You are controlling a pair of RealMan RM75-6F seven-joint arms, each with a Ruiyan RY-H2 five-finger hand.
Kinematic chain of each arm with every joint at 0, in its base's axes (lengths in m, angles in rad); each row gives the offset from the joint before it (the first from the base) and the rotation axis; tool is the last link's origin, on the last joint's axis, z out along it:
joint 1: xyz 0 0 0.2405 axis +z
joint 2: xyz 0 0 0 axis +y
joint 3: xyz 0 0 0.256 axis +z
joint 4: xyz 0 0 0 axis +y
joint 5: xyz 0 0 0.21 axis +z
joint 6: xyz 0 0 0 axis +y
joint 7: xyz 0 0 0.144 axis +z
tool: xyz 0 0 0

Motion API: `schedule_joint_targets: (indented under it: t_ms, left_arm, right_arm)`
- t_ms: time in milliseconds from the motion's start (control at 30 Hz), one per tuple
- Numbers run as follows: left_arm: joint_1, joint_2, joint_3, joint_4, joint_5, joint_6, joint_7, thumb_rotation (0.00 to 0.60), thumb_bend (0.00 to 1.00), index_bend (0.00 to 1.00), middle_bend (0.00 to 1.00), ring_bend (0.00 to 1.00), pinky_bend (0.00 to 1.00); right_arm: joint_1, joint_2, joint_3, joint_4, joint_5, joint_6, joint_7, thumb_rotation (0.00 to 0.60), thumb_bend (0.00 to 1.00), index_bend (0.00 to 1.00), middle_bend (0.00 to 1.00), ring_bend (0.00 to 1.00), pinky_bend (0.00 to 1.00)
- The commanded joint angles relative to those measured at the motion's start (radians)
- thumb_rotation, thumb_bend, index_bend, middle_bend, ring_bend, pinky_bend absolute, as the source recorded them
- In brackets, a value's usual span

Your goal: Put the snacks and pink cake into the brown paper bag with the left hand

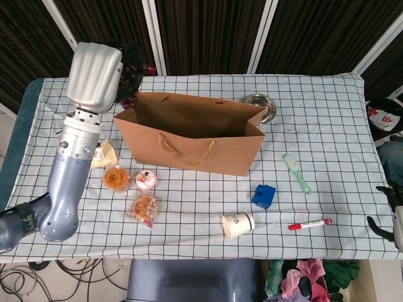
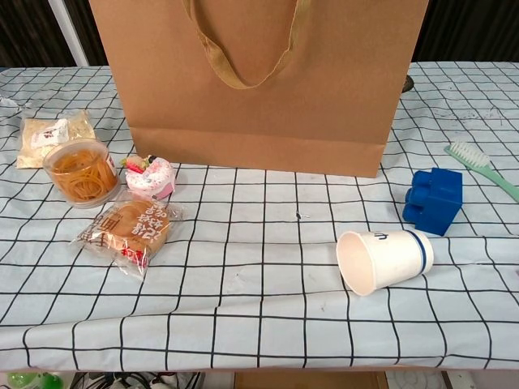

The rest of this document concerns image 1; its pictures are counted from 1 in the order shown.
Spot dark red toy grapes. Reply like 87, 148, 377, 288
121, 64, 157, 109

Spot steel bowl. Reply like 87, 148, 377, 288
242, 93, 277, 124

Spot dark green cloth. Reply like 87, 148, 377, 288
322, 260, 360, 289

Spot beige snack packet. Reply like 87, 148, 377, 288
90, 137, 122, 171

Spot blue building block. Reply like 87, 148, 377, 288
251, 184, 277, 210

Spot blue jeans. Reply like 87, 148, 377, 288
376, 140, 403, 186

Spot teal cloth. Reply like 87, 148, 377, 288
264, 260, 284, 297

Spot round bun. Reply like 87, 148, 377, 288
124, 192, 164, 232

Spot white partition post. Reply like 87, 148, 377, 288
355, 14, 403, 76
140, 0, 167, 76
41, 0, 79, 48
247, 0, 280, 75

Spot green brush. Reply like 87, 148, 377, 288
281, 153, 312, 195

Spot grey-blue robot torso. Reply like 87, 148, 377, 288
125, 259, 262, 302

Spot brown paper bag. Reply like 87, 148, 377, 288
113, 91, 267, 177

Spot pink cloth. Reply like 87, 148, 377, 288
280, 259, 330, 302

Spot black floor cable tangle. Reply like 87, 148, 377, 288
0, 257, 130, 302

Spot orange pastry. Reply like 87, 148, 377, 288
103, 165, 132, 193

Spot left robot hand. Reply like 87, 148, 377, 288
65, 42, 149, 115

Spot cardboard box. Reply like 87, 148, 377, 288
314, 260, 378, 302

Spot white paper cup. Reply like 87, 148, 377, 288
222, 213, 256, 241

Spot checkered tablecloth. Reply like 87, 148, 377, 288
0, 72, 399, 264

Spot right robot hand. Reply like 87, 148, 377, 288
366, 185, 403, 252

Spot red white marker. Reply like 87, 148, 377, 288
288, 218, 332, 231

